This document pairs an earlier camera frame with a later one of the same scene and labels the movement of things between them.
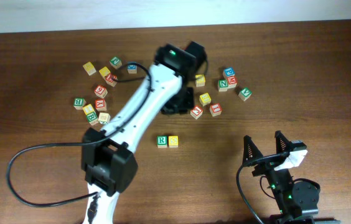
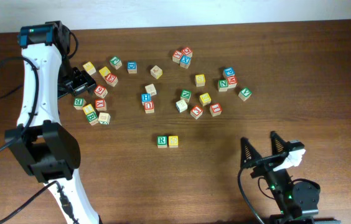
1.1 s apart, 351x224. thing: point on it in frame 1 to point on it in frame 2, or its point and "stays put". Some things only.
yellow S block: [173, 141] stays put
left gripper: [178, 106] to [80, 84]
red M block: [232, 81] stays put
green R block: [162, 141] stays put
